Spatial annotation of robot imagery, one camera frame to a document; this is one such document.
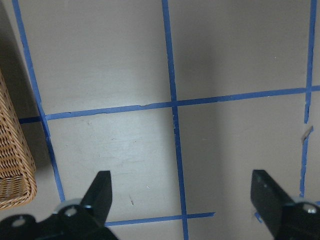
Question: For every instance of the woven wicker basket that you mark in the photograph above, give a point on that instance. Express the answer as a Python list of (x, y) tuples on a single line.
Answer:
[(17, 166)]

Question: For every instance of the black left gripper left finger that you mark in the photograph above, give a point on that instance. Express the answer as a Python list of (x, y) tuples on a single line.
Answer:
[(77, 219)]

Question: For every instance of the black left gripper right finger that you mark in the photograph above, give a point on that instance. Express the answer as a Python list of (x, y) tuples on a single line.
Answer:
[(286, 218)]

